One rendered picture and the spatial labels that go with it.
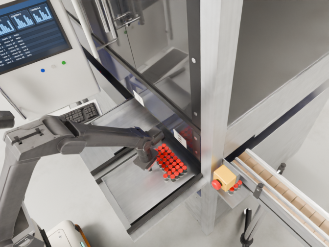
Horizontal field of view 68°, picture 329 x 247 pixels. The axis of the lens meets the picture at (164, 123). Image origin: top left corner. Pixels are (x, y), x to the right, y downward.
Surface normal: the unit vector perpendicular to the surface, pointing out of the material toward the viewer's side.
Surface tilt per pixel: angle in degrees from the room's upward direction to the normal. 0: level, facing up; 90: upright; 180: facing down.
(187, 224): 0
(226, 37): 90
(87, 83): 90
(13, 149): 49
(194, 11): 90
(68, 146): 98
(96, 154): 0
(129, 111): 0
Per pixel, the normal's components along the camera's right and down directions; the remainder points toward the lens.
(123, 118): -0.11, -0.62
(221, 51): 0.60, 0.58
